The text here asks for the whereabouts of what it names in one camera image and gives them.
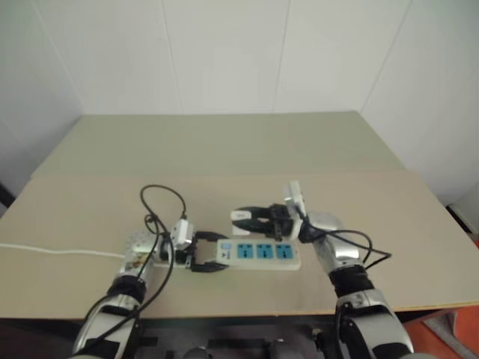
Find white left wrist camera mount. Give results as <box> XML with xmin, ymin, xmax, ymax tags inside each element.
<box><xmin>170</xmin><ymin>219</ymin><xmax>197</xmax><ymax>253</ymax></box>

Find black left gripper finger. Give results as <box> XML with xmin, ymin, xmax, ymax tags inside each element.
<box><xmin>193</xmin><ymin>231</ymin><xmax>230</xmax><ymax>245</ymax></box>
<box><xmin>189</xmin><ymin>260</ymin><xmax>230</xmax><ymax>274</ymax></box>

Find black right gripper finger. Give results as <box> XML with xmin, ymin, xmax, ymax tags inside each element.
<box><xmin>234</xmin><ymin>205</ymin><xmax>271</xmax><ymax>221</ymax></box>
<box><xmin>231</xmin><ymin>219</ymin><xmax>272</xmax><ymax>237</ymax></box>

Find white power strip cord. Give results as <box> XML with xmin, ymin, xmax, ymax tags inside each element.
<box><xmin>0</xmin><ymin>242</ymin><xmax>126</xmax><ymax>260</ymax></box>

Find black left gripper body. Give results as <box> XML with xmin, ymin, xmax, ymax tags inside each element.
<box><xmin>173</xmin><ymin>239</ymin><xmax>200</xmax><ymax>269</ymax></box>

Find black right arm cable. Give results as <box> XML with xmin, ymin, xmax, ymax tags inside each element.
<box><xmin>302</xmin><ymin>220</ymin><xmax>393</xmax><ymax>271</ymax></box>

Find white charger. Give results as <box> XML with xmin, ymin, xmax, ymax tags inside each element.
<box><xmin>230</xmin><ymin>209</ymin><xmax>254</xmax><ymax>238</ymax></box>

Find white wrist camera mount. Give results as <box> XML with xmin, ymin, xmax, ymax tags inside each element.
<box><xmin>170</xmin><ymin>219</ymin><xmax>197</xmax><ymax>253</ymax></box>
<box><xmin>281</xmin><ymin>180</ymin><xmax>310</xmax><ymax>241</ymax></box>

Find dark rounded shape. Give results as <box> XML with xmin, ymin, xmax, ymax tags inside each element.
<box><xmin>186</xmin><ymin>345</ymin><xmax>211</xmax><ymax>359</ymax></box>
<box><xmin>267</xmin><ymin>337</ymin><xmax>291</xmax><ymax>359</ymax></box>

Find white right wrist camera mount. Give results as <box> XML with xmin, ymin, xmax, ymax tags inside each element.
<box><xmin>281</xmin><ymin>180</ymin><xmax>310</xmax><ymax>241</ymax></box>

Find orange floor mat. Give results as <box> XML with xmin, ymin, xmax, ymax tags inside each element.
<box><xmin>402</xmin><ymin>301</ymin><xmax>479</xmax><ymax>359</ymax></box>

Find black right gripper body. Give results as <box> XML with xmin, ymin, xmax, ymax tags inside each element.
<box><xmin>261</xmin><ymin>203</ymin><xmax>295</xmax><ymax>241</ymax></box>

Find white power strip blue sockets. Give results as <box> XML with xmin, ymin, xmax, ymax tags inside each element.
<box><xmin>154</xmin><ymin>239</ymin><xmax>302</xmax><ymax>271</ymax></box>

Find dark object at wall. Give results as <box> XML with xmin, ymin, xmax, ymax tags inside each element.
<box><xmin>0</xmin><ymin>180</ymin><xmax>14</xmax><ymax>217</ymax></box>

